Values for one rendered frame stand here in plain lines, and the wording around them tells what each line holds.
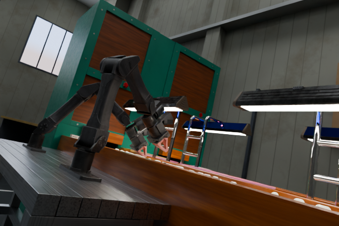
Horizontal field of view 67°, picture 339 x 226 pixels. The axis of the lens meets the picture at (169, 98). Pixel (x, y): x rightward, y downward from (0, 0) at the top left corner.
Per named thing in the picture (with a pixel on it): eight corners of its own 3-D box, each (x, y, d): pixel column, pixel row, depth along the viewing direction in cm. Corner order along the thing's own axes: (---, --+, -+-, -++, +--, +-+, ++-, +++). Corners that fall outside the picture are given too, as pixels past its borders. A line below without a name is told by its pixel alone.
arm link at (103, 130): (90, 147, 90) (115, 62, 97) (104, 151, 87) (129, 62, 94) (77, 145, 85) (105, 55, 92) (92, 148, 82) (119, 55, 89)
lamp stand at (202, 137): (194, 182, 162) (208, 114, 171) (174, 175, 178) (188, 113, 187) (214, 185, 172) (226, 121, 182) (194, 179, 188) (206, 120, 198)
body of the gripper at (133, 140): (138, 141, 150) (133, 130, 148) (148, 143, 142) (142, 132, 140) (130, 148, 147) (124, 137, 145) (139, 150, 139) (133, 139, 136)
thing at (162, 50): (59, 122, 169) (100, -3, 189) (42, 119, 213) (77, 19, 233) (202, 159, 245) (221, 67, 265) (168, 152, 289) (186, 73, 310)
